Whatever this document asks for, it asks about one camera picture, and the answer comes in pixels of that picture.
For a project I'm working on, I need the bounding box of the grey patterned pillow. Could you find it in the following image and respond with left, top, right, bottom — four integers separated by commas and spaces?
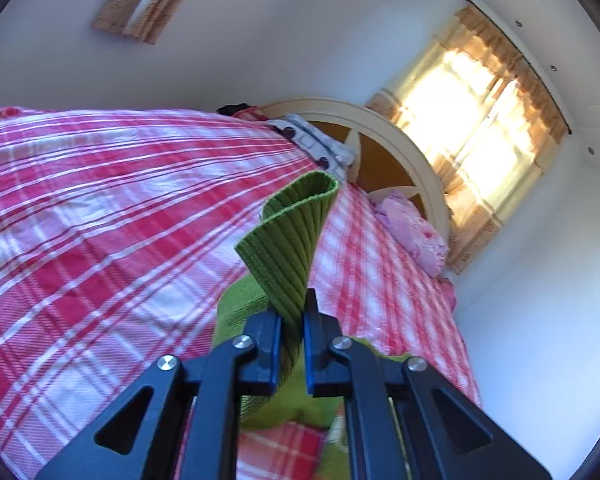
267, 114, 356, 181

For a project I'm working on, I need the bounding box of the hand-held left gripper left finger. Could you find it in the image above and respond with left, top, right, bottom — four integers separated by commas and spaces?
34, 309, 284, 480

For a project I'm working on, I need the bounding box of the cream round wooden headboard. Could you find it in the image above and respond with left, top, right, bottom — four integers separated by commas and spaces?
257, 97, 452, 246

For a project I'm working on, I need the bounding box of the pink cloth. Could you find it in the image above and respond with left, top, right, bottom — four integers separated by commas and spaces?
437, 280, 458, 308

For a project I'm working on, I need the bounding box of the pink floral pillow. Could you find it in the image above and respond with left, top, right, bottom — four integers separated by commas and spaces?
375, 192, 450, 278

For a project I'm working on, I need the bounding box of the red plaid blanket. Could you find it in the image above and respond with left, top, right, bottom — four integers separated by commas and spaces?
0, 106, 483, 480

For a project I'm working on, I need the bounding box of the green knit sweater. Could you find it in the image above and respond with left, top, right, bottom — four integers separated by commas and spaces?
212, 171, 415, 480

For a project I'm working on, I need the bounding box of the black curtain rail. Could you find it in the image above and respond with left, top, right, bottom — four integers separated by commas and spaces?
462, 0, 576, 133

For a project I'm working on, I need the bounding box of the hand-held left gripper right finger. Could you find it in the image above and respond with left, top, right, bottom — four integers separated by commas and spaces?
302, 287, 553, 480

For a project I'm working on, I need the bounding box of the beige floral window curtain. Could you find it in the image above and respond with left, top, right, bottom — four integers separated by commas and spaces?
91, 0, 213, 46
365, 5, 571, 276

